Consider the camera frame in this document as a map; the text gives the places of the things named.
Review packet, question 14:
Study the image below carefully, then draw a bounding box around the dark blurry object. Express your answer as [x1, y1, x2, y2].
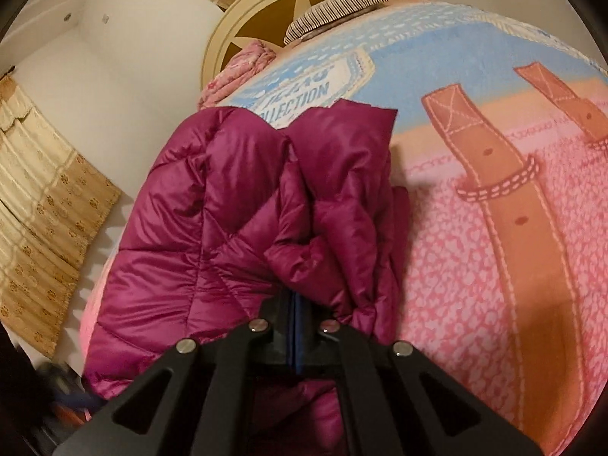
[0, 327, 106, 456]

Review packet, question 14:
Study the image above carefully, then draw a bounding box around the striped pillow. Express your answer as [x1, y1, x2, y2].
[283, 0, 396, 45]

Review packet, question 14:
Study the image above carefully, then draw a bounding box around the magenta puffer jacket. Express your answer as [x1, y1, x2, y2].
[81, 103, 412, 456]

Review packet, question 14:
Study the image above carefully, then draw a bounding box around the folded pink quilt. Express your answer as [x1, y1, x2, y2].
[197, 40, 287, 111]

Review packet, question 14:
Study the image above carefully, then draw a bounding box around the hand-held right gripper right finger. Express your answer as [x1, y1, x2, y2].
[298, 294, 543, 456]

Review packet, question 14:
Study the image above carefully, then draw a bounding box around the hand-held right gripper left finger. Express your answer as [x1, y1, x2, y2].
[52, 294, 298, 456]

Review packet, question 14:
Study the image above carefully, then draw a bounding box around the printed pink and blue blanket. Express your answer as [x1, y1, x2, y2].
[78, 1, 608, 456]

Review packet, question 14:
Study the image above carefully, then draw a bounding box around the cream wooden headboard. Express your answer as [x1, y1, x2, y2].
[202, 0, 345, 101]

